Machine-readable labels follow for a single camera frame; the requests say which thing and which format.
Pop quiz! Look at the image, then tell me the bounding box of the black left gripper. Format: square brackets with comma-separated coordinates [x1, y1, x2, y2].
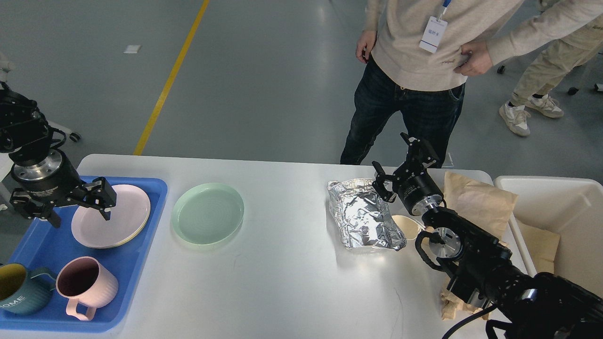
[9, 150, 117, 229]

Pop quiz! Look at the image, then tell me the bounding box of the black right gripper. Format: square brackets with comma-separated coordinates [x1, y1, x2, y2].
[371, 132, 444, 216]

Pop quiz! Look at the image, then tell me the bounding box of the pink ribbed mug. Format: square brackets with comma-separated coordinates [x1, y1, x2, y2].
[56, 256, 119, 321]

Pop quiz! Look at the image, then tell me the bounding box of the green plate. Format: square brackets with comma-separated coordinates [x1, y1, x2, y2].
[171, 183, 244, 245]

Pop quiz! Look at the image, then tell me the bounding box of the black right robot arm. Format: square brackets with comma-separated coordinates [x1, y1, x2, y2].
[373, 133, 603, 339]

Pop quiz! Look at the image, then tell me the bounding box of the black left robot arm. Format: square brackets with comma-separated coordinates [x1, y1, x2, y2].
[0, 82, 117, 228]

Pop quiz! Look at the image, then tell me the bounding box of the crumpled aluminium foil bag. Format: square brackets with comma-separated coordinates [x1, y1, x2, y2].
[327, 178, 407, 251]

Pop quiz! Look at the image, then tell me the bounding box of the small cream cup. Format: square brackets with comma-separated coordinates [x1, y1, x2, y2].
[392, 215, 424, 241]

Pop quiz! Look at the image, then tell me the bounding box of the pink plate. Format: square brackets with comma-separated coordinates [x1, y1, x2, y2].
[71, 184, 151, 249]

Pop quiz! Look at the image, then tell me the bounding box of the blue plastic tray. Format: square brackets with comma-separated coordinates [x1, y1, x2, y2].
[0, 177, 168, 333]

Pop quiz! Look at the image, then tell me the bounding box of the brown paper bag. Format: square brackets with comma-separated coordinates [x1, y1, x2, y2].
[444, 171, 518, 240]

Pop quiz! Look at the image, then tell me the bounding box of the blue mug yellow inside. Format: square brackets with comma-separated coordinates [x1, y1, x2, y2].
[0, 263, 57, 315]

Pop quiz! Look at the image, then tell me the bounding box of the person in beige sweater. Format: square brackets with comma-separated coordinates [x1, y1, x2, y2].
[340, 0, 602, 168]

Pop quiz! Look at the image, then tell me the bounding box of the white office chair base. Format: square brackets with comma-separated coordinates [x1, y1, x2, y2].
[497, 66, 603, 96]

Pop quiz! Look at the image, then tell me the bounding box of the white chair base left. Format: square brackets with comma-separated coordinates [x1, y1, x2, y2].
[0, 52, 81, 143]

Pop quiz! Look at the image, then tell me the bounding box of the crumpled brown paper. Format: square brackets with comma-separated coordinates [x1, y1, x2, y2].
[440, 277, 482, 320]

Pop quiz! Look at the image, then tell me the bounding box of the brown paper in bin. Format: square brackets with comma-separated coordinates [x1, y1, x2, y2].
[515, 219, 560, 275]

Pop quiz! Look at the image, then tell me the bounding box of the white plastic bin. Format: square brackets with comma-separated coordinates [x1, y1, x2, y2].
[495, 176, 603, 296]

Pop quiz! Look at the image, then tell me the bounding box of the person in khaki trousers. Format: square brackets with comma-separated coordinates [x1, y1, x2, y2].
[499, 16, 603, 137]

